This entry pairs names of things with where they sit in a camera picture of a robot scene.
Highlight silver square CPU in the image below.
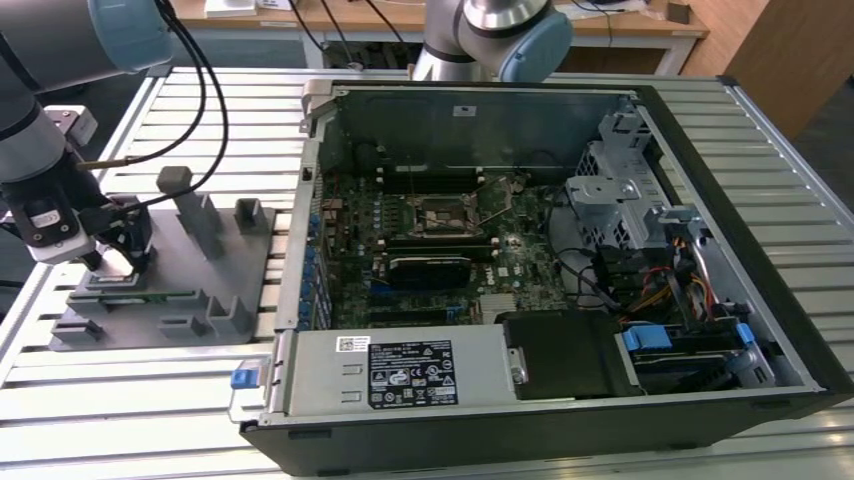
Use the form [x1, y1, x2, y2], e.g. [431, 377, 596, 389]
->
[92, 267, 143, 289]

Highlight metal CPU socket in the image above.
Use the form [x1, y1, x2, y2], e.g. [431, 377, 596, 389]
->
[409, 192, 483, 237]

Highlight grey plastic parts rack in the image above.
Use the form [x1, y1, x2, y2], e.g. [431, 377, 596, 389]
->
[49, 165, 279, 354]

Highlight green RAM stick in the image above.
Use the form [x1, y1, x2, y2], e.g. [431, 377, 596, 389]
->
[97, 291, 196, 306]

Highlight silver power supply unit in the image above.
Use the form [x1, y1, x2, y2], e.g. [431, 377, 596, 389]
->
[264, 323, 530, 417]

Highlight grey case release latch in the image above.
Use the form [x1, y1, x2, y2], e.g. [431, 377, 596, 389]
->
[297, 79, 349, 137]

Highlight RAM slot white clips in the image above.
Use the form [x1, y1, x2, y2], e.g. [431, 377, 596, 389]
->
[375, 177, 487, 186]
[375, 168, 487, 176]

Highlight large white box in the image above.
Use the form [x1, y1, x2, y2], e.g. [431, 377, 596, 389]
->
[203, 0, 259, 20]

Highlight black expansion slot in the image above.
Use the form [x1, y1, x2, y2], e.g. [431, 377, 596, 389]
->
[368, 308, 449, 324]

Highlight black graphics card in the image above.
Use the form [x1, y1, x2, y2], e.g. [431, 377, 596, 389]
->
[385, 255, 472, 292]

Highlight silver finned heat sink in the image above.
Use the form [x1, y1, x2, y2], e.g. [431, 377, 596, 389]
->
[478, 293, 520, 322]

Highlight green motherboard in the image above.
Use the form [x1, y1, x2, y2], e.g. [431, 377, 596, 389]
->
[307, 167, 606, 332]

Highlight black open PC case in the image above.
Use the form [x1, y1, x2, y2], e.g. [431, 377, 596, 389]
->
[229, 78, 854, 477]

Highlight black plastic shroud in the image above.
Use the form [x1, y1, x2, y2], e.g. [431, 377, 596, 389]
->
[498, 308, 643, 401]

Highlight silver metal drive cage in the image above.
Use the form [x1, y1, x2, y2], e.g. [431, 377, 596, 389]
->
[563, 112, 676, 251]

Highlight hard disk in blue carrier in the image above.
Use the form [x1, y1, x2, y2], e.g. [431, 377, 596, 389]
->
[618, 322, 762, 395]

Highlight wooden cabinet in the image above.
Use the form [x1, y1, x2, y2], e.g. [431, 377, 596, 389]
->
[679, 0, 854, 141]

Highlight silver white wrist camera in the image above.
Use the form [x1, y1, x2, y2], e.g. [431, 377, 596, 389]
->
[12, 196, 96, 265]

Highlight small silver camera box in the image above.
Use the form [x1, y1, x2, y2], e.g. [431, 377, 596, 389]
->
[43, 104, 100, 145]

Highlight wooden desk white frame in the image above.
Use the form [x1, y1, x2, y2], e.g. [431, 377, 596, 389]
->
[169, 0, 308, 42]
[303, 0, 711, 76]

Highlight black internal cable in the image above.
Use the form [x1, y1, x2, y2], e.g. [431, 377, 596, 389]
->
[544, 187, 626, 314]

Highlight yellow red wire bundle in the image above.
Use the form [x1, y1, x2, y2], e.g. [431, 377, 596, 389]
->
[623, 264, 712, 314]

